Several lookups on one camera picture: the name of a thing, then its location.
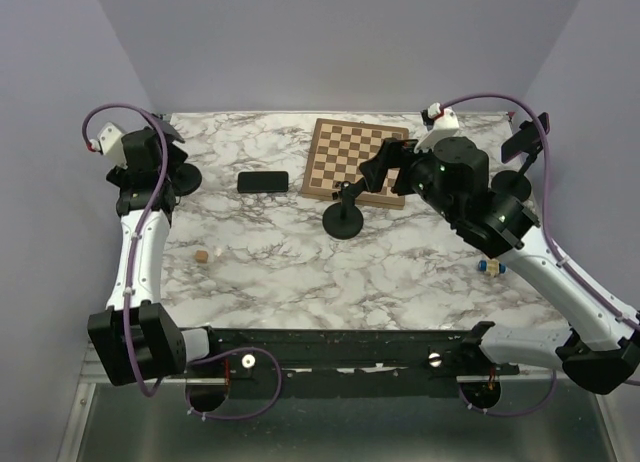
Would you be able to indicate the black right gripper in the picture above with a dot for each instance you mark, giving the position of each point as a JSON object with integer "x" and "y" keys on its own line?
{"x": 393, "y": 153}

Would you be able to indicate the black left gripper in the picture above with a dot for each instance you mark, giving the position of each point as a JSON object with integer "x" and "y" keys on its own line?
{"x": 120, "y": 177}

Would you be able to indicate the black phone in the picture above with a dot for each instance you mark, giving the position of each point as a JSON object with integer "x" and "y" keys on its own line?
{"x": 167, "y": 128}

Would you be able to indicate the black phone stand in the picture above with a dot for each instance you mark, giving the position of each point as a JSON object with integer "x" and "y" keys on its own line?
{"x": 515, "y": 183}
{"x": 343, "y": 220}
{"x": 186, "y": 179}

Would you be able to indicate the black smartphone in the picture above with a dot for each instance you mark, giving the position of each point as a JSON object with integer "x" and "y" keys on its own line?
{"x": 256, "y": 182}

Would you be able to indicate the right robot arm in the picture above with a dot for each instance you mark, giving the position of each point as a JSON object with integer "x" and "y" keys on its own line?
{"x": 599, "y": 349}

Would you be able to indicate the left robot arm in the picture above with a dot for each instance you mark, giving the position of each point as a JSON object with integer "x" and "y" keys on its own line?
{"x": 134, "y": 336}

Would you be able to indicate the red-edged phone on right stand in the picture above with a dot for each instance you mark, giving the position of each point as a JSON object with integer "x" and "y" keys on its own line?
{"x": 526, "y": 140}

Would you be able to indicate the wooden chessboard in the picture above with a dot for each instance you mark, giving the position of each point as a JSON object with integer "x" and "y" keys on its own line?
{"x": 337, "y": 150}

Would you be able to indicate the small wooden cube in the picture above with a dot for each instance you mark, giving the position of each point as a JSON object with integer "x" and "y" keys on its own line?
{"x": 201, "y": 256}

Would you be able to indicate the wooden toy car blue wheels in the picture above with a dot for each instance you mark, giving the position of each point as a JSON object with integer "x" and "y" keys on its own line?
{"x": 491, "y": 267}

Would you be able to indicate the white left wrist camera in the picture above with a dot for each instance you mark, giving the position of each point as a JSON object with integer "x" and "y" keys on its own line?
{"x": 109, "y": 144}

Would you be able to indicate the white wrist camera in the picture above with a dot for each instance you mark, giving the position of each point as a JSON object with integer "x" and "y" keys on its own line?
{"x": 441, "y": 123}
{"x": 109, "y": 144}

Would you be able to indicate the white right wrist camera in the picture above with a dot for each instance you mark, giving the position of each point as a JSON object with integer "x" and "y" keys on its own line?
{"x": 441, "y": 123}

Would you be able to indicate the aluminium frame rail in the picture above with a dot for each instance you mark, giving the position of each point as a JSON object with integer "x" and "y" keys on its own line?
{"x": 92, "y": 371}

